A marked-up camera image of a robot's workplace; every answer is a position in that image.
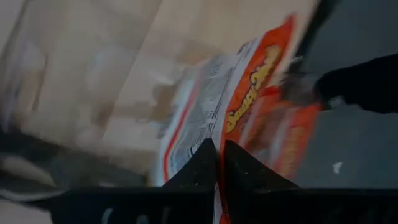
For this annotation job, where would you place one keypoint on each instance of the orange Maruchan ramen packet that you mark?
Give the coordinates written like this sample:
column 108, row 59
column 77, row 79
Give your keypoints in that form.
column 248, row 93

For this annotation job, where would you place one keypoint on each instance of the clear plastic bin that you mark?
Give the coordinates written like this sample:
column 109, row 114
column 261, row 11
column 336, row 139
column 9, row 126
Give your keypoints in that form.
column 62, row 77

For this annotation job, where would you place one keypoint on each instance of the black desk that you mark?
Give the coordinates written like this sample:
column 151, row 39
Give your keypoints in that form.
column 367, row 84

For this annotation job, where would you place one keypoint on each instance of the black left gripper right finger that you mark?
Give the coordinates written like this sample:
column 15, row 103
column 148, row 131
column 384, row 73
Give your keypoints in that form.
column 255, row 193

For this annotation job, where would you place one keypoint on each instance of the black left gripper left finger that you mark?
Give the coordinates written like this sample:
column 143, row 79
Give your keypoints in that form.
column 192, row 186

